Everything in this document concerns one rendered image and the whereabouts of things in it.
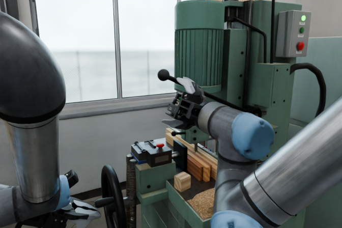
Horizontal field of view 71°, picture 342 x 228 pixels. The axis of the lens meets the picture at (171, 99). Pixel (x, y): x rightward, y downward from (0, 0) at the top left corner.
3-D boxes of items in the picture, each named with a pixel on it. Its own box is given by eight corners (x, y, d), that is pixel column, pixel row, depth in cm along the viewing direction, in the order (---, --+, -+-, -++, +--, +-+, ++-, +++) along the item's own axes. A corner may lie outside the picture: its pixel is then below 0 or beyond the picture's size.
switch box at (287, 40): (274, 56, 90) (278, 11, 87) (292, 56, 95) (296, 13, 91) (288, 57, 85) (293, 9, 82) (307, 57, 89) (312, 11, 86)
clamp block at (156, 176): (127, 175, 93) (126, 153, 91) (159, 167, 99) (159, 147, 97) (140, 195, 80) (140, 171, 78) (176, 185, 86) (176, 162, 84)
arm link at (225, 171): (211, 223, 44) (215, 167, 41) (215, 188, 54) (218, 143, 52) (256, 231, 42) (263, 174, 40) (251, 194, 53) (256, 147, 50)
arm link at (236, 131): (242, 170, 41) (247, 122, 39) (205, 146, 50) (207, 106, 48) (275, 161, 44) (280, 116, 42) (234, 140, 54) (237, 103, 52)
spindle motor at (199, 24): (166, 89, 95) (166, 5, 88) (203, 85, 102) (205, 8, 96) (189, 96, 79) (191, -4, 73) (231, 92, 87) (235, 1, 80)
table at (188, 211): (114, 158, 114) (113, 146, 113) (171, 146, 127) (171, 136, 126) (171, 255, 61) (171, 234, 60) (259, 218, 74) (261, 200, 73)
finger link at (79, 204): (91, 222, 75) (62, 217, 71) (100, 205, 75) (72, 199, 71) (93, 229, 72) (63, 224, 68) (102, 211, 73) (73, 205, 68)
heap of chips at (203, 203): (187, 200, 73) (187, 189, 72) (223, 189, 79) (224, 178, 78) (203, 219, 65) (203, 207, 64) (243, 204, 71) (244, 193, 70)
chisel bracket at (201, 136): (180, 142, 96) (180, 121, 94) (209, 136, 102) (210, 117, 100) (190, 148, 90) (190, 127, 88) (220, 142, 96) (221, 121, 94)
